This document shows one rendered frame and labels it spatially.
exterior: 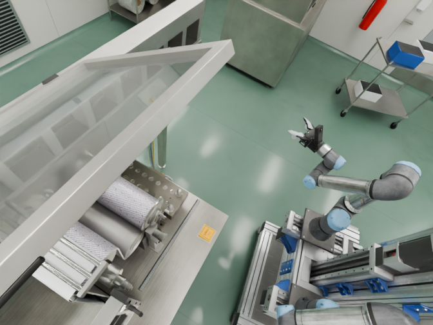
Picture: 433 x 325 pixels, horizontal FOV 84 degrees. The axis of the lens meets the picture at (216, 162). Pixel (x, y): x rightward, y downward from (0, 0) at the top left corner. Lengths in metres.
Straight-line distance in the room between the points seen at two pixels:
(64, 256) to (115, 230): 0.27
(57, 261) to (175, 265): 0.64
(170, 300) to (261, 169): 1.84
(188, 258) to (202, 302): 0.94
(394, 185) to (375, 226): 1.94
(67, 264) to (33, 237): 0.52
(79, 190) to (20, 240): 0.07
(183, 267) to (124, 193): 0.54
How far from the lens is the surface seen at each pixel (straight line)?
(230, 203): 2.48
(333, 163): 1.50
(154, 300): 1.33
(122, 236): 1.04
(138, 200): 0.99
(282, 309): 1.19
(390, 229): 3.35
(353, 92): 4.01
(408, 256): 1.23
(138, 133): 0.35
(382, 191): 1.31
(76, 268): 0.81
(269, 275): 2.20
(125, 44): 1.02
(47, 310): 1.41
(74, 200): 0.32
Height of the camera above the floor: 2.23
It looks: 57 degrees down
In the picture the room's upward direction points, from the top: 21 degrees clockwise
